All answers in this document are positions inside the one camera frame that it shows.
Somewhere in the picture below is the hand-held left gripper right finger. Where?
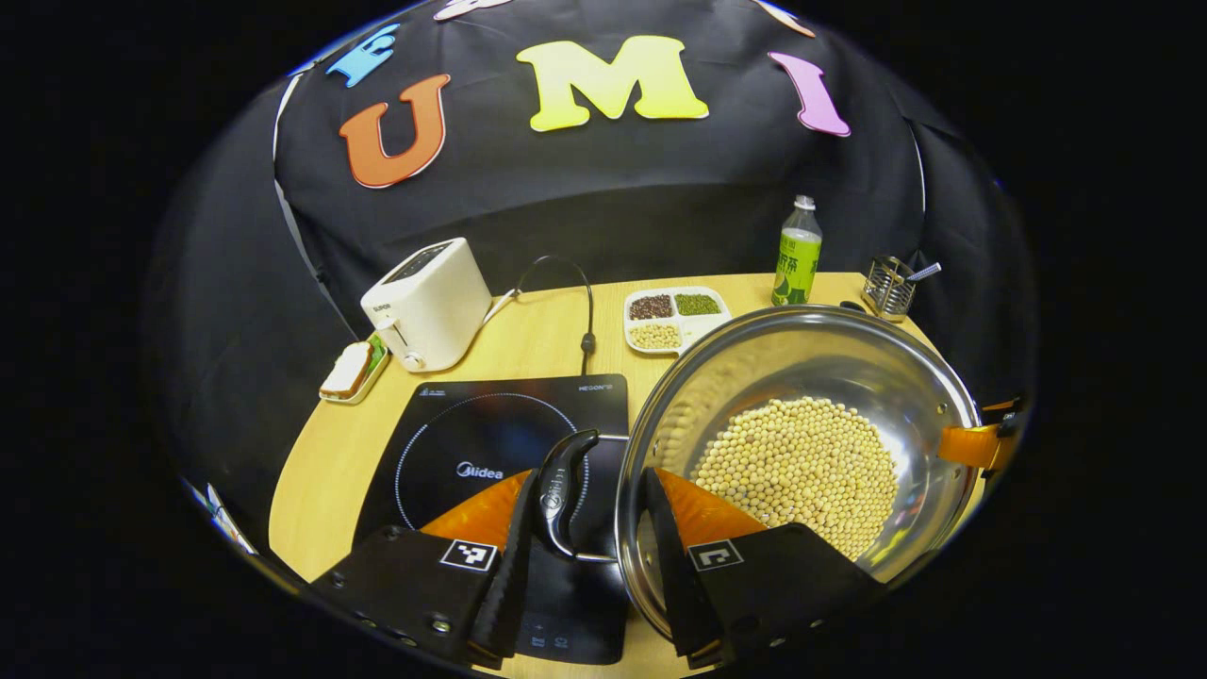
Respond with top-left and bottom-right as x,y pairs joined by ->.
644,467 -> 888,670

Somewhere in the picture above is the white divided tray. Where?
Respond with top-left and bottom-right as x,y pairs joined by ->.
622,286 -> 733,356

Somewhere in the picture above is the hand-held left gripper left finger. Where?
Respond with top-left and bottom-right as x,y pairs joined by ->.
311,469 -> 541,668

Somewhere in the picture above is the sandwich with lettuce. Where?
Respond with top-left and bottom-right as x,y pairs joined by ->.
321,341 -> 374,399

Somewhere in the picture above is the large heap of soybeans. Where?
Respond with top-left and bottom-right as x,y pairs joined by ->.
690,396 -> 900,562

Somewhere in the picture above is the black power cable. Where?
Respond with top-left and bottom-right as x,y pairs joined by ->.
514,255 -> 598,376

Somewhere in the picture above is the stainless steel pot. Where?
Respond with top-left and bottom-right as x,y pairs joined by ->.
537,304 -> 988,645

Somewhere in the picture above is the black backdrop cloth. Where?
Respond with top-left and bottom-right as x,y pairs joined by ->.
141,0 -> 1038,529

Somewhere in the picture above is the metal wire utensil holder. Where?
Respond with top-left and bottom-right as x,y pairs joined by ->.
863,257 -> 918,322

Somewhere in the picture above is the small white plate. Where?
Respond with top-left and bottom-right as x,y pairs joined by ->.
319,333 -> 390,406

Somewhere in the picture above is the black induction cooktop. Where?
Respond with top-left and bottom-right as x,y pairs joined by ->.
354,374 -> 631,666

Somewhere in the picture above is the white toaster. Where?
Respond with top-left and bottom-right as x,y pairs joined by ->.
361,238 -> 493,373

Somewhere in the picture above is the green label drink bottle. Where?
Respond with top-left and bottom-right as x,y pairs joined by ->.
771,195 -> 823,307

